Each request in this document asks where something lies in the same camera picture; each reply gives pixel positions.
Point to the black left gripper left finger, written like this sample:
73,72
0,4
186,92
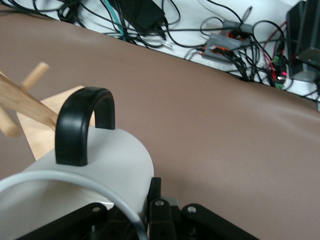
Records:
82,225

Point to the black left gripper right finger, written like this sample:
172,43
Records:
170,225

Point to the wooden mug stand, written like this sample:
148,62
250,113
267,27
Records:
15,92

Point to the green terminal circuit board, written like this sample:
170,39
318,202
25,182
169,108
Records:
278,75

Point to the grey electronic adapter boxes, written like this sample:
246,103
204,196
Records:
222,43

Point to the dark grey box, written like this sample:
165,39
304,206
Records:
307,67

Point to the black power adapter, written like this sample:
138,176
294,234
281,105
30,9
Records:
142,12

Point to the black finned power supply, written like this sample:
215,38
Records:
302,25

